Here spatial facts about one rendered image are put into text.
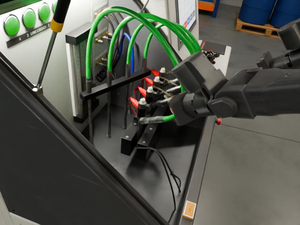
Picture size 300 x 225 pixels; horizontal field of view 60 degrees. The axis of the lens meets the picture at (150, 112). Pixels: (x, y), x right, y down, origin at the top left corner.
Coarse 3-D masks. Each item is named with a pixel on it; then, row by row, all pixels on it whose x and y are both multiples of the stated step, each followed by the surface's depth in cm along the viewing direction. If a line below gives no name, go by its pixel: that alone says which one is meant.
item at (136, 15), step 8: (112, 8) 66; (120, 8) 64; (128, 8) 63; (104, 16) 70; (136, 16) 62; (96, 24) 73; (144, 24) 61; (152, 32) 60; (88, 40) 78; (160, 40) 60; (88, 48) 80; (168, 48) 60; (88, 56) 82; (88, 64) 84; (176, 64) 60; (88, 72) 86; (88, 80) 87; (168, 120) 70
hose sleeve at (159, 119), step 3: (147, 117) 76; (150, 117) 75; (153, 117) 74; (156, 117) 73; (159, 117) 72; (162, 117) 71; (144, 120) 76; (147, 120) 75; (150, 120) 74; (153, 120) 73; (156, 120) 72; (159, 120) 72; (162, 120) 71; (147, 123) 76; (150, 123) 76
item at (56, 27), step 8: (64, 0) 38; (56, 8) 39; (64, 8) 39; (56, 16) 40; (64, 16) 40; (56, 24) 41; (56, 32) 42; (48, 48) 45; (48, 56) 47; (40, 72) 50; (40, 80) 51; (40, 88) 53
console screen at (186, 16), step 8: (176, 0) 113; (184, 0) 126; (192, 0) 143; (176, 8) 114; (184, 8) 127; (192, 8) 145; (176, 16) 115; (184, 16) 128; (192, 16) 146; (184, 24) 130; (192, 24) 148
